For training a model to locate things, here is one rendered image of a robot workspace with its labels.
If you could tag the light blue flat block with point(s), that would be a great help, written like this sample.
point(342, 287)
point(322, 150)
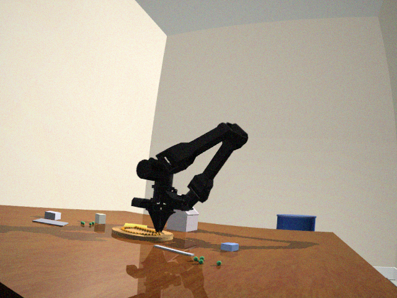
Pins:
point(229, 246)

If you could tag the white rectangular sheet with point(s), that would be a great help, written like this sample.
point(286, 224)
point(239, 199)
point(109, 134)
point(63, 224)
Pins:
point(51, 222)

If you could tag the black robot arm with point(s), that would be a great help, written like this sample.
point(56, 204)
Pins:
point(182, 155)

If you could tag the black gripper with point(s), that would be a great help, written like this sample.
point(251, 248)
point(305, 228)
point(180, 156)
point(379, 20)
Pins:
point(158, 216)

